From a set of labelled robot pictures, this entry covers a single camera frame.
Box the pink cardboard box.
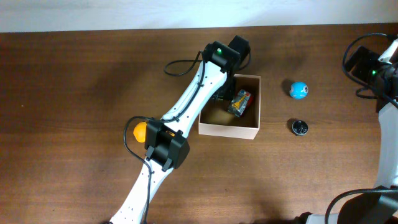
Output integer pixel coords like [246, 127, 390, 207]
[198, 74, 261, 139]

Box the blue toy ball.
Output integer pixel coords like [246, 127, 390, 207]
[289, 82, 308, 100]

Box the black round disc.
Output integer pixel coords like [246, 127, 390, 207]
[292, 119, 308, 136]

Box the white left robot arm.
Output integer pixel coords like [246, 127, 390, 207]
[110, 35, 251, 223]

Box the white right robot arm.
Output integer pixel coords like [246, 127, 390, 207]
[293, 34, 397, 224]

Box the orange rubber toy figure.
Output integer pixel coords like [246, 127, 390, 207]
[133, 121, 147, 143]

